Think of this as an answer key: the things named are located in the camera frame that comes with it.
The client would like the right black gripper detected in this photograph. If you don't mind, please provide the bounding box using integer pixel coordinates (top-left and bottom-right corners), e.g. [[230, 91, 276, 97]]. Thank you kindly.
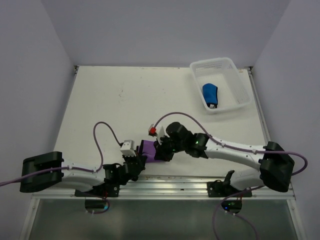
[[154, 133, 187, 162]]

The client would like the purple towel black trim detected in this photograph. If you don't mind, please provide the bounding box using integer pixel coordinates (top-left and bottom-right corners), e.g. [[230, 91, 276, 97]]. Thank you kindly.
[[137, 140, 163, 164]]

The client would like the blue towel black trim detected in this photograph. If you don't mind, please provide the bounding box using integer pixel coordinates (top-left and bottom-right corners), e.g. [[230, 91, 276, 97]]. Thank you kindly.
[[202, 83, 218, 109]]

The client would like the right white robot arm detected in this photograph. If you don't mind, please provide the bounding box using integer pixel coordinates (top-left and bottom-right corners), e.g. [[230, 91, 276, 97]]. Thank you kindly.
[[149, 122, 295, 197]]

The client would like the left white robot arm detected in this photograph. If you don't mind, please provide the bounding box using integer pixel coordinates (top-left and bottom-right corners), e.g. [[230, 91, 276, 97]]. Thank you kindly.
[[19, 151, 147, 197]]

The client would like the white plastic basket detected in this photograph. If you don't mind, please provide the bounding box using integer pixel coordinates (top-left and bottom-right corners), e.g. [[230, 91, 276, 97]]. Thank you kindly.
[[189, 57, 253, 114]]

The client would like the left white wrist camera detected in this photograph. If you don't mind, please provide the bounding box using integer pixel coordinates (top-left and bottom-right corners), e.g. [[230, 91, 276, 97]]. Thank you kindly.
[[120, 139, 136, 157]]

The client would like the aluminium mounting rail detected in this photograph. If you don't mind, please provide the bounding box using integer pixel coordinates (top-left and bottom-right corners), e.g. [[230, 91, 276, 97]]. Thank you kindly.
[[31, 176, 296, 200]]

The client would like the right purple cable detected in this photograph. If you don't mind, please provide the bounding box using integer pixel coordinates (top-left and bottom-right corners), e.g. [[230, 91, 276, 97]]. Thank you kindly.
[[153, 112, 309, 240]]

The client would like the left black base bracket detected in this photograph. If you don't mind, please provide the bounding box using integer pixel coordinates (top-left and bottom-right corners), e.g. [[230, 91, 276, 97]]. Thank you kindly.
[[74, 183, 120, 198]]

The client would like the black base bracket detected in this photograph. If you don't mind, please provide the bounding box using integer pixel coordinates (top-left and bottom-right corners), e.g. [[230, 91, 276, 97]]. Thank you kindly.
[[74, 183, 120, 198], [206, 180, 240, 198]]

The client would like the right black base bracket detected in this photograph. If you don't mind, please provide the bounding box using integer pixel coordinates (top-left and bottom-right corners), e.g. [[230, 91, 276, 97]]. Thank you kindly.
[[206, 180, 240, 198]]

